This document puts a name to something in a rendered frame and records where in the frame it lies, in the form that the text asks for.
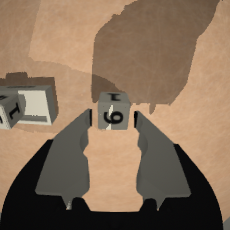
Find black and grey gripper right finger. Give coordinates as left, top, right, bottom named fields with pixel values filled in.
left=134, top=110, right=223, bottom=230

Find grey number cube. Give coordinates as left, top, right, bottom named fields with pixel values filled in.
left=98, top=92, right=130, bottom=130
left=0, top=94, right=23, bottom=130

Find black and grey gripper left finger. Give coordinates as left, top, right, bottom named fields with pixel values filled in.
left=0, top=108, right=92, bottom=230

